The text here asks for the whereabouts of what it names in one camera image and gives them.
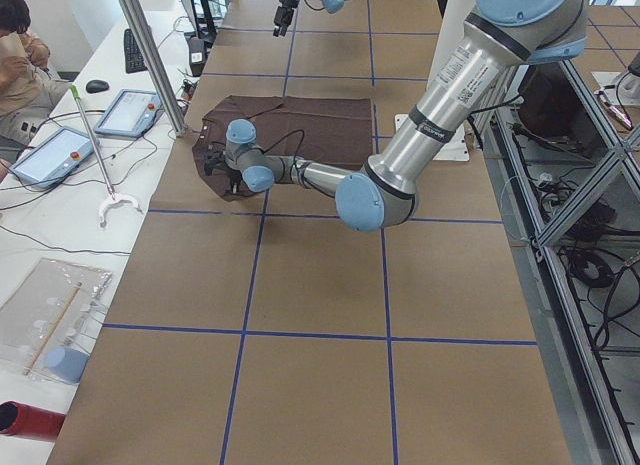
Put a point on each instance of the far blue teach pendant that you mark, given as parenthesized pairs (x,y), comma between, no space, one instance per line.
(130,115)

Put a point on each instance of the seated person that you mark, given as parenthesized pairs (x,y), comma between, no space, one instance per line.
(28,93)

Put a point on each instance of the wooden stick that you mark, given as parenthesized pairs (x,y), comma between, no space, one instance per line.
(51,329)

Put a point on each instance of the metal reacher grabber tool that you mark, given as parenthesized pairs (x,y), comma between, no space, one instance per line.
(113,198)

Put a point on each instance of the blue plastic cup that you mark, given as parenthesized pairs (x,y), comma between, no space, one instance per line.
(66,363)

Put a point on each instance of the white pedestal column base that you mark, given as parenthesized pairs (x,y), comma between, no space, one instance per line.
(450,35)

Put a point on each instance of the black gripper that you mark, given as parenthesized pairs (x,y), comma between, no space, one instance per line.
(232,177)
(286,1)

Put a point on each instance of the black box with label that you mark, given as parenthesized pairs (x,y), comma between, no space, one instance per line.
(197,55)

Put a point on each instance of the red cylinder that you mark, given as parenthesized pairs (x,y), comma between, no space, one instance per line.
(30,422)

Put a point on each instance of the brown paper table cover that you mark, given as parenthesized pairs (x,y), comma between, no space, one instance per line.
(266,332)

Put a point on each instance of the black computer mouse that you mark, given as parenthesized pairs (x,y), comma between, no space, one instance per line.
(96,86)

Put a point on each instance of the aluminium frame post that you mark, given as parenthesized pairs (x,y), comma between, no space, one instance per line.
(137,22)

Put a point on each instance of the blue teach pendant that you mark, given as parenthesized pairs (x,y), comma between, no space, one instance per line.
(53,160)
(130,115)

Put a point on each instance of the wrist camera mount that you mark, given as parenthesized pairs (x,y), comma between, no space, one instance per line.
(214,161)

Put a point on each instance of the clear plastic bag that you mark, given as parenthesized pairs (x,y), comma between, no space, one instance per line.
(28,312)

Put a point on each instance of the black keyboard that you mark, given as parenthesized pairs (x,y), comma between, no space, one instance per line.
(133,58)

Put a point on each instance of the dark brown t-shirt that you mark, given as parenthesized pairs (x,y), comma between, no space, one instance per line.
(336,132)

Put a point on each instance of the near blue teach pendant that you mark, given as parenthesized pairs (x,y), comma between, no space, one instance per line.
(53,160)

